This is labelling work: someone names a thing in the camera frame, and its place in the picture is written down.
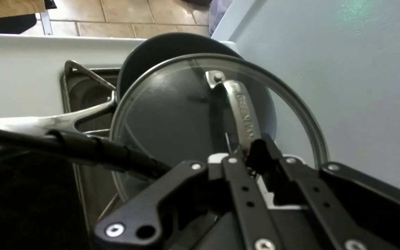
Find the glass lid with metal handle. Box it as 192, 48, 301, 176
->
108, 51, 331, 205

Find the wooden board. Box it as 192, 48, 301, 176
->
0, 0, 47, 20

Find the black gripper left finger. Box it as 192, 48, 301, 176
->
93, 137, 283, 250

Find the black stove grate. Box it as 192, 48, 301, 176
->
60, 58, 121, 233

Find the pale purple bag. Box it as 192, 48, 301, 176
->
207, 0, 235, 36

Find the aluminium frame rail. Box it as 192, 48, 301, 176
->
39, 11, 54, 36

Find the gray pot with metal handle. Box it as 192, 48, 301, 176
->
0, 32, 278, 161

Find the white gas stove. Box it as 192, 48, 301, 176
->
0, 32, 239, 250

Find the gray refrigerator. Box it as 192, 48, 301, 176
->
211, 0, 400, 198

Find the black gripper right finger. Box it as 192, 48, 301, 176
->
261, 136, 400, 250

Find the black corrugated cable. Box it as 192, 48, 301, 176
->
0, 123, 174, 180

